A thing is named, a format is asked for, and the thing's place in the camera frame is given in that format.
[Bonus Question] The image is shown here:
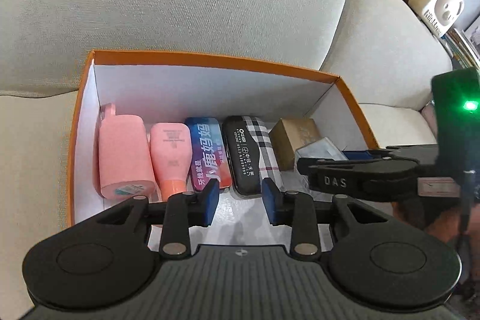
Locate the clear plastic small box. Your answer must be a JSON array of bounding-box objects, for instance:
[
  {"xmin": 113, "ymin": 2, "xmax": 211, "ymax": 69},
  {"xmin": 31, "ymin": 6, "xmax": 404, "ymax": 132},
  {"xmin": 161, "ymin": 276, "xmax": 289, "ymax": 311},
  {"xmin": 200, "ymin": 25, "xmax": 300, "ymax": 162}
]
[{"xmin": 294, "ymin": 137, "xmax": 347, "ymax": 190}]

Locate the pink tube orange cap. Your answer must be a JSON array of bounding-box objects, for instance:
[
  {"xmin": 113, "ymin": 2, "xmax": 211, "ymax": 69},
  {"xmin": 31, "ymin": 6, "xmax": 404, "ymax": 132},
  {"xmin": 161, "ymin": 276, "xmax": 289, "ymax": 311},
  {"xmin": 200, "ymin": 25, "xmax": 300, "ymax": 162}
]
[{"xmin": 150, "ymin": 123, "xmax": 193, "ymax": 202}]

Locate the orange cardboard box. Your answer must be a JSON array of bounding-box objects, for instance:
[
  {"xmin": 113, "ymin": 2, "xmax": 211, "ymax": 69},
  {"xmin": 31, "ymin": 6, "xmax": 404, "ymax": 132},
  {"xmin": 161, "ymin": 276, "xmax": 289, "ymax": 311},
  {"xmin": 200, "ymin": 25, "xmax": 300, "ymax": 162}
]
[{"xmin": 67, "ymin": 49, "xmax": 378, "ymax": 225}]

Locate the person's right hand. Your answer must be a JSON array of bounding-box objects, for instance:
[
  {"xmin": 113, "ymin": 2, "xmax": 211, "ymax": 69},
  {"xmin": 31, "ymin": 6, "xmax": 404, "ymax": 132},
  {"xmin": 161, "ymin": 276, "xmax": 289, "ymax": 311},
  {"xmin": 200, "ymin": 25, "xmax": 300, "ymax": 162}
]
[{"xmin": 392, "ymin": 202, "xmax": 460, "ymax": 243}]

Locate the black plaid glasses case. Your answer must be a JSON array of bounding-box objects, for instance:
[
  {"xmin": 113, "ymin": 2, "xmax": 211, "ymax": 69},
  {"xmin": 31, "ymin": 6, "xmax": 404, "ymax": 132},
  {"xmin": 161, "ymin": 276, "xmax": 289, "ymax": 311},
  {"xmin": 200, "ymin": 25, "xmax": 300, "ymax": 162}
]
[{"xmin": 221, "ymin": 116, "xmax": 283, "ymax": 197}]

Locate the gold brown small box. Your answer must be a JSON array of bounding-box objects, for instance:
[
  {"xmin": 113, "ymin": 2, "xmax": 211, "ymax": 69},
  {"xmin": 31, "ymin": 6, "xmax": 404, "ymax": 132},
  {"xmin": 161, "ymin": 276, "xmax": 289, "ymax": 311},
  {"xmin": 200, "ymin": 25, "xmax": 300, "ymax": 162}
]
[{"xmin": 269, "ymin": 118, "xmax": 320, "ymax": 171}]

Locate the pink cylindrical bottle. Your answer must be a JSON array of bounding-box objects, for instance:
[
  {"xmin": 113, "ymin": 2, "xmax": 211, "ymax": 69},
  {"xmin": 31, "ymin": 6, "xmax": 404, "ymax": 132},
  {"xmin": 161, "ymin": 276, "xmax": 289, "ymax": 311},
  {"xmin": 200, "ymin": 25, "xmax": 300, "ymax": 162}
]
[{"xmin": 98, "ymin": 103, "xmax": 156, "ymax": 200}]

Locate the beige fabric sofa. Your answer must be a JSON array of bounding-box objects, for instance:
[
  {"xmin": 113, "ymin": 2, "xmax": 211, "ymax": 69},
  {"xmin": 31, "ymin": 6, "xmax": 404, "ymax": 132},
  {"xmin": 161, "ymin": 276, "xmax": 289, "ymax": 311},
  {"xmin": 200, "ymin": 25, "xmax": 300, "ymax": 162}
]
[{"xmin": 1, "ymin": 0, "xmax": 451, "ymax": 319}]

